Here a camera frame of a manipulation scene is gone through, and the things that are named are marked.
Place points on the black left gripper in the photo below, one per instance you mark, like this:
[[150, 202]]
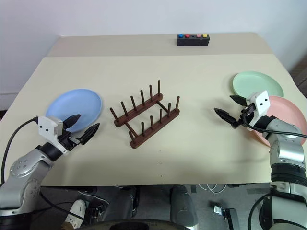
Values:
[[68, 140]]

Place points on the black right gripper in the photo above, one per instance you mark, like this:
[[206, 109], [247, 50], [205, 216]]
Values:
[[247, 112]]

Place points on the blue plate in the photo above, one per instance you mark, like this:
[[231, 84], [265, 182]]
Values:
[[76, 100]]

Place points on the green plate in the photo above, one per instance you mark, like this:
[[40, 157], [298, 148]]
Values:
[[254, 81]]

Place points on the pink plate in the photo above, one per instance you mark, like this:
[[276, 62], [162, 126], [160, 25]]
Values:
[[285, 110]]

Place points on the brown wooden dish rack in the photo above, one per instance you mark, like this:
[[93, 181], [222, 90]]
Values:
[[156, 128]]

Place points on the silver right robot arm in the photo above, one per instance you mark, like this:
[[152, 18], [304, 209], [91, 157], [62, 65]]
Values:
[[287, 148]]

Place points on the black box with coloured buttons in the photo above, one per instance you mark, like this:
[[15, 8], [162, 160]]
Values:
[[192, 42]]

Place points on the white shoe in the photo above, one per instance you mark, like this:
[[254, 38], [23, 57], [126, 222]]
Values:
[[76, 210]]

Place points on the dark rounded shape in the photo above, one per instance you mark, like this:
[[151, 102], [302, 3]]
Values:
[[124, 201]]

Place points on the grey rounded shape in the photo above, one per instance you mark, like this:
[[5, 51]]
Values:
[[182, 203]]

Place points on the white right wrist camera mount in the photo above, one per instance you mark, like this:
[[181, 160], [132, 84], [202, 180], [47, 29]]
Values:
[[261, 101]]

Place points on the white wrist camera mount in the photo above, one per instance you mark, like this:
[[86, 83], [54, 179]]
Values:
[[46, 127], [261, 101]]

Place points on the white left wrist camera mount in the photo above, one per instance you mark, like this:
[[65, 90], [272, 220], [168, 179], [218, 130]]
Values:
[[46, 127]]

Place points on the black metal bracket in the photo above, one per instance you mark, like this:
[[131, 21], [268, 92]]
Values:
[[227, 215]]

